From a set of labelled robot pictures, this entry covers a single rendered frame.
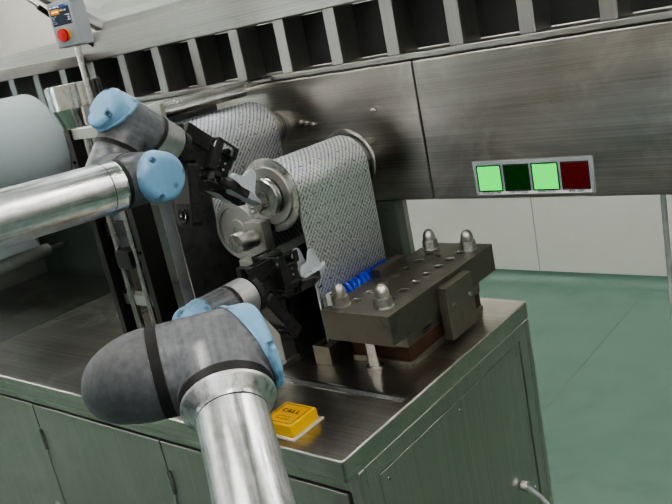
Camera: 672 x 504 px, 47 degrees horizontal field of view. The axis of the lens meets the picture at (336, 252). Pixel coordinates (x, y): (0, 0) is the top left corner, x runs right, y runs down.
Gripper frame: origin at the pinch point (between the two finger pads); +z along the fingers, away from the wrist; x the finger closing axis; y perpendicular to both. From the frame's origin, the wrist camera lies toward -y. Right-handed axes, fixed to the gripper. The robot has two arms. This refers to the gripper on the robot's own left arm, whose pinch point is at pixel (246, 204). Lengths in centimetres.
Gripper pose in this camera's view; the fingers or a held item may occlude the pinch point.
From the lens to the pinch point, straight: 150.4
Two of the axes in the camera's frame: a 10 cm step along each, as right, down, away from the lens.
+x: -7.7, -0.3, 6.4
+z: 5.9, 3.5, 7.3
